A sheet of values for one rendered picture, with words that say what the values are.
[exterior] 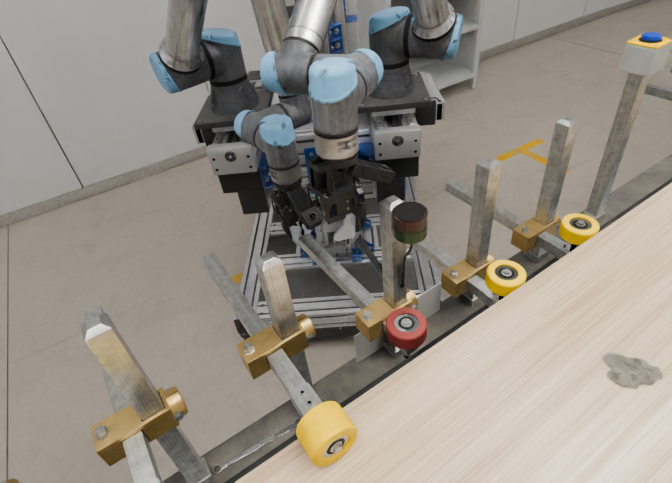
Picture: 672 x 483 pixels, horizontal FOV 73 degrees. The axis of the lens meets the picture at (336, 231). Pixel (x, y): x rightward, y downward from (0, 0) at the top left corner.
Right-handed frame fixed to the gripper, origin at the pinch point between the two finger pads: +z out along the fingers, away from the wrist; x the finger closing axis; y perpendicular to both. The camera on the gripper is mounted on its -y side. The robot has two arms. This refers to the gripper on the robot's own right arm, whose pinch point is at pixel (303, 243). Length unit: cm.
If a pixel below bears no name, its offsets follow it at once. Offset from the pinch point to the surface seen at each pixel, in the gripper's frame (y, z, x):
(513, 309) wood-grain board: -52, -8, -19
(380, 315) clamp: -35.3, -4.5, 1.1
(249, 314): -25.7, -13.5, 24.8
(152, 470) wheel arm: -44, -14, 49
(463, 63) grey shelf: 184, 66, -255
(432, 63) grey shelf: 210, 69, -245
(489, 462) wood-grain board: -69, -8, 7
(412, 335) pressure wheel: -45.4, -8.2, 1.1
